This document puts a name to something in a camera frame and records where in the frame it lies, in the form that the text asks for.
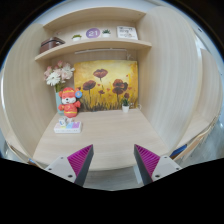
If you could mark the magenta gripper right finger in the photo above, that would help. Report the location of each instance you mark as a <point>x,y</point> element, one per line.
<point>153,167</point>

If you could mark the poppy flower painting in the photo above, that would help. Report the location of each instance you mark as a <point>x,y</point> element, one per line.
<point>106,83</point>

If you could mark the red plush toy figure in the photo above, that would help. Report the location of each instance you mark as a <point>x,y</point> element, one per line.
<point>70,101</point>

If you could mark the under-shelf light bar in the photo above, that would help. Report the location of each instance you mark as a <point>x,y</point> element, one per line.
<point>99,50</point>

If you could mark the wooden wall shelf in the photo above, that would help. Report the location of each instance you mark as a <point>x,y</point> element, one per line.
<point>86,45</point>

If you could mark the pink white flower bouquet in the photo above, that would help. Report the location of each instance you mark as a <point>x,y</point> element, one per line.
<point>58,75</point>

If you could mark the right small shelf plant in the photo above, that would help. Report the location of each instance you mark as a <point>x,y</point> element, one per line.
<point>106,33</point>

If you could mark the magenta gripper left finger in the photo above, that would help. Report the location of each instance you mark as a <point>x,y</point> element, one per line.
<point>74,167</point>

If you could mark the white text sign card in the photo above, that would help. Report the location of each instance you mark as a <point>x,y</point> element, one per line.
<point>127,32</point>

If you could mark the light blue vase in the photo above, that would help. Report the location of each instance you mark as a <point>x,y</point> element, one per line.
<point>58,102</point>

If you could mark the small white potted plant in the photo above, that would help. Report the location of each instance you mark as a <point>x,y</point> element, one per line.
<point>125,105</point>

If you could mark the purple round number sign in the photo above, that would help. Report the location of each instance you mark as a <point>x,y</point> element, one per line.
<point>93,33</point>

